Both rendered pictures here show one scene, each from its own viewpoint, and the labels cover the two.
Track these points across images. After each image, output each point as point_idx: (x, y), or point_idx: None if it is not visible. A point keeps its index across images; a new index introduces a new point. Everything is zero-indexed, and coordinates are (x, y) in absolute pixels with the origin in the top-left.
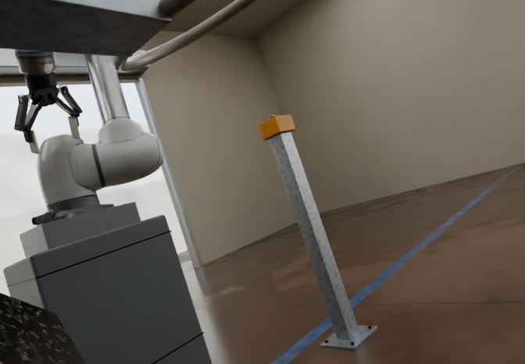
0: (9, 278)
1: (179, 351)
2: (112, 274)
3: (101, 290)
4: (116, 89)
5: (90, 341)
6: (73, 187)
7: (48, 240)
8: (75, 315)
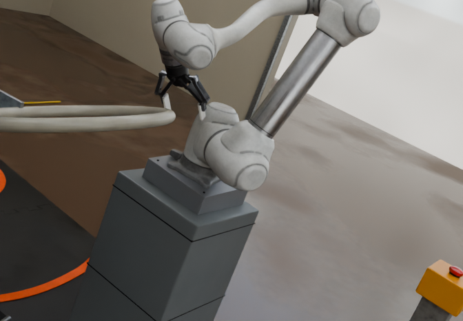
0: None
1: (140, 311)
2: (141, 224)
3: (131, 226)
4: (281, 95)
5: (110, 242)
6: (190, 150)
7: (145, 171)
8: (114, 222)
